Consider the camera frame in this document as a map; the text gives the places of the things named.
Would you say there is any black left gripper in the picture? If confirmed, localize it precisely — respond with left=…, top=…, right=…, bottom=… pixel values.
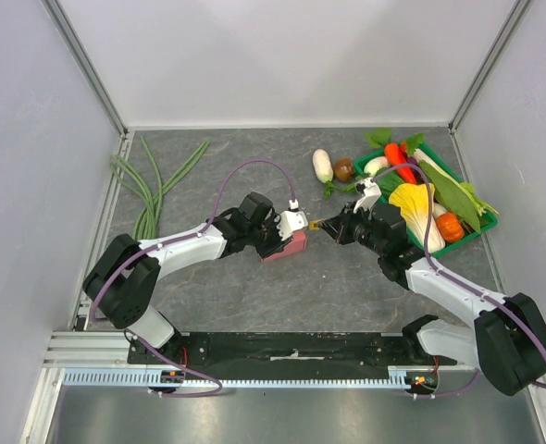
left=248, top=213, right=293, bottom=260

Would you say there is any pink express box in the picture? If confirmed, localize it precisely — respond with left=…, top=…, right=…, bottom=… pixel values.
left=261, top=231, right=307, bottom=262

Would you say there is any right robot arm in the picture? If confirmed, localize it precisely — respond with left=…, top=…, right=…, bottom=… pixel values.
left=317, top=203, right=546, bottom=396

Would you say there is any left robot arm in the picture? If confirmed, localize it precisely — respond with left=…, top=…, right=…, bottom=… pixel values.
left=82, top=191, right=308, bottom=364

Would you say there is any yellow cabbage toy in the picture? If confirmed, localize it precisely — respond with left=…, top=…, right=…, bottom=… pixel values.
left=389, top=183, right=446, bottom=253

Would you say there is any green leafy vegetable toy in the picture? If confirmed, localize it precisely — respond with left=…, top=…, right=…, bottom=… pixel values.
left=323, top=167, right=404, bottom=199

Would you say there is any green plastic tray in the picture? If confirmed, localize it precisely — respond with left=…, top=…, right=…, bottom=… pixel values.
left=353, top=142, right=500, bottom=261

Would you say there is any white turnip toy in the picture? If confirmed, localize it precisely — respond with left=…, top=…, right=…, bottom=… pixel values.
left=364, top=156, right=391, bottom=178

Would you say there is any orange pumpkin toy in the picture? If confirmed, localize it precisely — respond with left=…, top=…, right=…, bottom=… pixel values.
left=436, top=212, right=465, bottom=243

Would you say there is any brown mushroom toy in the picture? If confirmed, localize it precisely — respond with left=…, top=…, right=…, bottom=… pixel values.
left=333, top=156, right=355, bottom=183

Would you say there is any orange carrot toy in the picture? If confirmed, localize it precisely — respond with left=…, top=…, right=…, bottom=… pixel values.
left=384, top=143, right=417, bottom=185

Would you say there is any green corn toy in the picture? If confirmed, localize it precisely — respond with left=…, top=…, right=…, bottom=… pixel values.
left=418, top=161, right=498, bottom=233

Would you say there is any white radish toy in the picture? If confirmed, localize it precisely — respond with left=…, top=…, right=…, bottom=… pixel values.
left=312, top=149, right=334, bottom=183

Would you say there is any green long beans bundle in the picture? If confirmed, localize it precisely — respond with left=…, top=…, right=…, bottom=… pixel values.
left=110, top=136, right=210, bottom=241

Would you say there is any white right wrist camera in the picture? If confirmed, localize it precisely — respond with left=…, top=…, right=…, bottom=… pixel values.
left=353, top=178, right=381, bottom=214

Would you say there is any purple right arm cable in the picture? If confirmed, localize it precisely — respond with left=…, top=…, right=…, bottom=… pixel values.
left=369, top=163, right=546, bottom=399

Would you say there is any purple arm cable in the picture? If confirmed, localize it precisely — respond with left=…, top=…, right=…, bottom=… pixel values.
left=89, top=158, right=300, bottom=398
left=369, top=163, right=546, bottom=399

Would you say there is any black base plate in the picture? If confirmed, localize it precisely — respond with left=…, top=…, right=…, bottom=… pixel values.
left=127, top=330, right=459, bottom=369

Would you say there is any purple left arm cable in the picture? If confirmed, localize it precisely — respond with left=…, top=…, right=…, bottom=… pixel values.
left=89, top=158, right=300, bottom=398

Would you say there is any white cable duct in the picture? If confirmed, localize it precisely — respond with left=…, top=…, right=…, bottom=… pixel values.
left=63, top=368, right=413, bottom=389

